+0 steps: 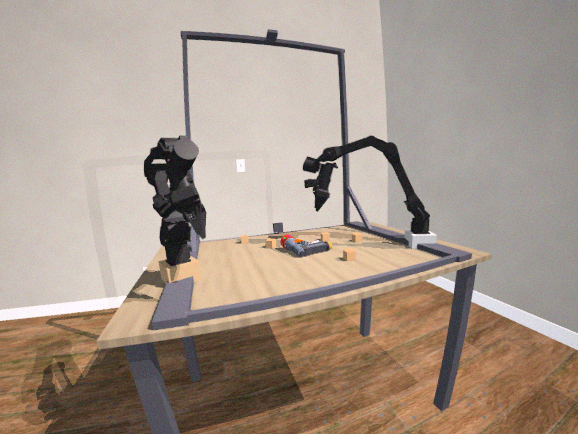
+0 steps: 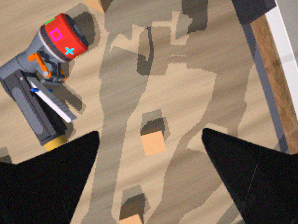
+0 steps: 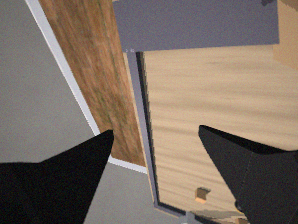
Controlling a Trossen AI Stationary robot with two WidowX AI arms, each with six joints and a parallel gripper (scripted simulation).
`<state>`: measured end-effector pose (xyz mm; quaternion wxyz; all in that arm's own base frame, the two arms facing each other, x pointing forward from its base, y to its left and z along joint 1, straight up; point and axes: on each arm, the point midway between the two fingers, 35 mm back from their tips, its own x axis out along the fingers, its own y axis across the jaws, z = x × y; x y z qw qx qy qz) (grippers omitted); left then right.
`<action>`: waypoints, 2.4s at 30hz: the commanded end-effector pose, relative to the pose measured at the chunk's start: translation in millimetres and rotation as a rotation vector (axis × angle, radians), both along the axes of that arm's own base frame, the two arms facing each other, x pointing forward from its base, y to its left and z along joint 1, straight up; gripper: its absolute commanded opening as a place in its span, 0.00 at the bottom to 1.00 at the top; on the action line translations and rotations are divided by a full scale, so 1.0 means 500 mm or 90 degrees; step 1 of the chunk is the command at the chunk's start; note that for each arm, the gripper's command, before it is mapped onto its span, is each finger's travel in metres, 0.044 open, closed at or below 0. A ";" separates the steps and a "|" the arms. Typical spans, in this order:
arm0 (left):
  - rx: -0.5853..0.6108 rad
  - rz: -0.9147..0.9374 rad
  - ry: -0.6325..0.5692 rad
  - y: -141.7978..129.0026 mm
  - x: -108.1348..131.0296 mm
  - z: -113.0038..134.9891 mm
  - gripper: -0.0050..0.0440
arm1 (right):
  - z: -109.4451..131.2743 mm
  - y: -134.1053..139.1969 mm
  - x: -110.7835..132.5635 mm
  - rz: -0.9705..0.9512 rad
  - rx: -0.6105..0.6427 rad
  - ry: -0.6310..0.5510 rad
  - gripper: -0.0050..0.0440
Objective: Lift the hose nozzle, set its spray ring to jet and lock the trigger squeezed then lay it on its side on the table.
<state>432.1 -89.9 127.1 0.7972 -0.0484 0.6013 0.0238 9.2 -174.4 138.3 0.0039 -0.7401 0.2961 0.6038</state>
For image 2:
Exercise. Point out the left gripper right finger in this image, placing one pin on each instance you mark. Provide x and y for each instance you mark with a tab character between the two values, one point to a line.
262	182

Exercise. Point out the small orange block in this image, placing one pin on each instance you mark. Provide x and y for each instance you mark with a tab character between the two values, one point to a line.
131	214
152	140
99	5

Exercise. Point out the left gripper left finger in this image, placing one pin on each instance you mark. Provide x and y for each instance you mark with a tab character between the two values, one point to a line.
46	189

